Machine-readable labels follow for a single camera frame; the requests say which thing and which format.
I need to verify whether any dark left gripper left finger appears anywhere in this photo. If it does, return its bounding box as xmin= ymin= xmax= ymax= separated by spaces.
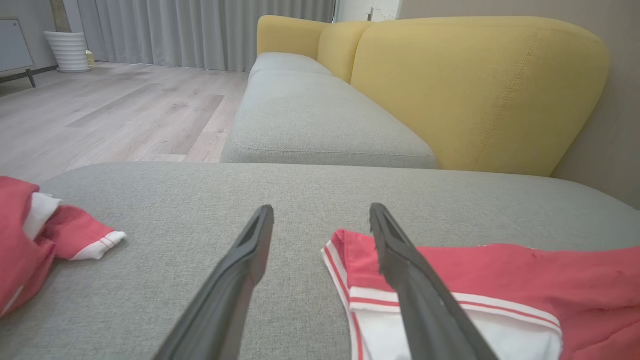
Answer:
xmin=152 ymin=204 xmax=275 ymax=360

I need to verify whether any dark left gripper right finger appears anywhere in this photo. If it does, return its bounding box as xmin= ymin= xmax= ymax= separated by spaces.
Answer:
xmin=369 ymin=202 xmax=501 ymax=360

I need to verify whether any large grey sofa seat cushion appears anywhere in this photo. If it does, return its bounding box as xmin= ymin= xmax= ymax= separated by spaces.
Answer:
xmin=220 ymin=69 xmax=439 ymax=170

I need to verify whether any wide yellow sofa backrest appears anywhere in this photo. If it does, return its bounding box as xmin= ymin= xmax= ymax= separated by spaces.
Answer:
xmin=350 ymin=16 xmax=611 ymax=178

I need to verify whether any small grey sofa seat cushion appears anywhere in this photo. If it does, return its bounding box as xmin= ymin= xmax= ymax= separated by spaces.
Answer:
xmin=248 ymin=52 xmax=334 ymax=81

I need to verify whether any grey pleated curtain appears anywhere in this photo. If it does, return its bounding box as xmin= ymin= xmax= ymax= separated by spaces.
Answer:
xmin=62 ymin=0 xmax=337 ymax=73

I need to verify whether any narrow yellow sofa backrest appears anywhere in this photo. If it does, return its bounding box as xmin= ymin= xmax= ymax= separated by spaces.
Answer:
xmin=317 ymin=21 xmax=375 ymax=84

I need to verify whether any white ribbed planter pot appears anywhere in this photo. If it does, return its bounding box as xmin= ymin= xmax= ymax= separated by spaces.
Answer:
xmin=43 ymin=31 xmax=92 ymax=74

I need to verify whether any brown plant trunk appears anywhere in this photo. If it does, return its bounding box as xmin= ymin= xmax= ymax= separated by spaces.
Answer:
xmin=49 ymin=0 xmax=72 ymax=34

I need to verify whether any grey sideboard cabinet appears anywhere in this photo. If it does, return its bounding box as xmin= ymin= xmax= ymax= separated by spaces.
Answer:
xmin=0 ymin=18 xmax=60 ymax=89

